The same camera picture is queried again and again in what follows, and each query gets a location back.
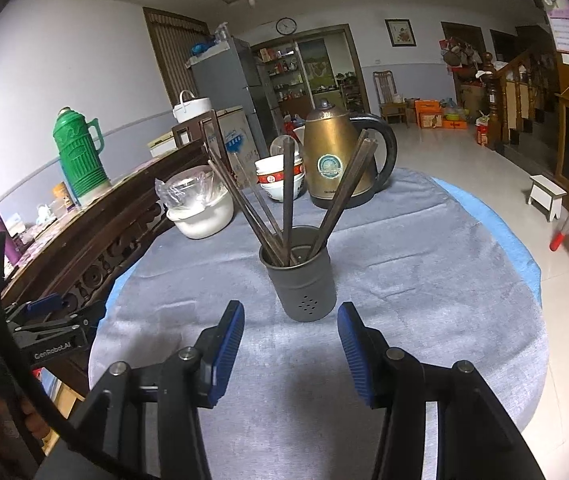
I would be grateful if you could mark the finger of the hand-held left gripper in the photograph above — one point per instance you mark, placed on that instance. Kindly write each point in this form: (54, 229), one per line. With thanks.
(74, 321)
(49, 306)

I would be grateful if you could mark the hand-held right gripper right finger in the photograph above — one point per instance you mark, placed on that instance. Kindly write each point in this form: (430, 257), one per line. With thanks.
(357, 355)

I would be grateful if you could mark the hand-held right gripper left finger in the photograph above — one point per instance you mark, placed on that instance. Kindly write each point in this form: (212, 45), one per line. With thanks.
(227, 355)

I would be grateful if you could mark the grey metal utensil holder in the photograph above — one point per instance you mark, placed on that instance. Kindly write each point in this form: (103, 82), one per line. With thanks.
(304, 285)

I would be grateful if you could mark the bunch of brown chopsticks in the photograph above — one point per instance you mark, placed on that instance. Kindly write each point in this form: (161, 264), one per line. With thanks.
(287, 195)

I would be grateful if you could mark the person's left hand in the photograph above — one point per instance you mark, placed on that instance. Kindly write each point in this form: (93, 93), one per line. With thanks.
(39, 425)

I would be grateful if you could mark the purple bottle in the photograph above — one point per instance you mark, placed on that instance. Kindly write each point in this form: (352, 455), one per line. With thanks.
(2, 235)

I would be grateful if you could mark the carved wooden sideboard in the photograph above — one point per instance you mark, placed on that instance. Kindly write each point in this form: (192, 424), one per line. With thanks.
(104, 240)

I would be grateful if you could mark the grey table cloth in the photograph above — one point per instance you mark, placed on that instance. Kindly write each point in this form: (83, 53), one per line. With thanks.
(404, 270)

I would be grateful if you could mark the yellow jar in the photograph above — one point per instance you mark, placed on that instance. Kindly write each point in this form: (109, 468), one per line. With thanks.
(63, 196)

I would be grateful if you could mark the white ceramic pot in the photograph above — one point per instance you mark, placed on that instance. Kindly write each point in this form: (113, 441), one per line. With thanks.
(204, 220)

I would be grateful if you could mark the green thermos flask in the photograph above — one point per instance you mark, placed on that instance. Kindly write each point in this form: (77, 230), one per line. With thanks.
(82, 155)

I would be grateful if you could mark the clear plastic wrap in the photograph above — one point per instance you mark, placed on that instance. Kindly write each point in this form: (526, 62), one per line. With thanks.
(189, 190)

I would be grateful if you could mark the white bowl red band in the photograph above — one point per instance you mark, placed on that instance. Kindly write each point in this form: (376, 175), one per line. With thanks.
(277, 187)

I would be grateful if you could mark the blue table cover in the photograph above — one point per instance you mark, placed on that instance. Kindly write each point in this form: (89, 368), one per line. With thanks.
(504, 240)

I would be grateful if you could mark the golden electric kettle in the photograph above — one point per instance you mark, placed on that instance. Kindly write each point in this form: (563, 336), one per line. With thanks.
(334, 160)

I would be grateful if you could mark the white chest freezer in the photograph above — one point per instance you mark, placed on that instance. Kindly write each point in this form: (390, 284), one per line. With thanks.
(237, 135)

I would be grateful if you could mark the small white stool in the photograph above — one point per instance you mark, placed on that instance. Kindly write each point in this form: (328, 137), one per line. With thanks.
(546, 192)

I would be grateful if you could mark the orange cardboard box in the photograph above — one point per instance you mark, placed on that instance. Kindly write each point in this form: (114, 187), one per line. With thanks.
(429, 112)

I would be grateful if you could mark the red bag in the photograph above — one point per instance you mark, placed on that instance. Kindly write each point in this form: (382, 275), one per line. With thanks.
(484, 132)

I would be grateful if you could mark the wooden dining chair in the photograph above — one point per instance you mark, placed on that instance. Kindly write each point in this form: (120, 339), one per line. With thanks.
(389, 95)

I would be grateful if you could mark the brown wooden door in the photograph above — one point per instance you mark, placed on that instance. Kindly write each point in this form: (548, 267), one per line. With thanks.
(174, 60)

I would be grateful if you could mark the grey refrigerator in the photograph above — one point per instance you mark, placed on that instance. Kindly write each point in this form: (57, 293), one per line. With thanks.
(244, 75)

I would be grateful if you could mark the kitchen shelf cabinet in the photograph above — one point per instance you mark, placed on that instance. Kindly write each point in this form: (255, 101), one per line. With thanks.
(284, 75)

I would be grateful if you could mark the wooden staircase railing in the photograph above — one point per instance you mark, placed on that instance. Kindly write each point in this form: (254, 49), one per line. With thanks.
(519, 95)

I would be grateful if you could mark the wooden chair back frame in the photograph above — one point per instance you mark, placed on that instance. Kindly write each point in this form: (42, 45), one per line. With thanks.
(212, 127)

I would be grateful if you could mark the framed wall picture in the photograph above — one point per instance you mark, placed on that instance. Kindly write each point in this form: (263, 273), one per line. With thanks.
(400, 33)

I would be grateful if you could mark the round wall clock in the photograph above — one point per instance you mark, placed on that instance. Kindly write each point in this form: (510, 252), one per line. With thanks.
(286, 26)

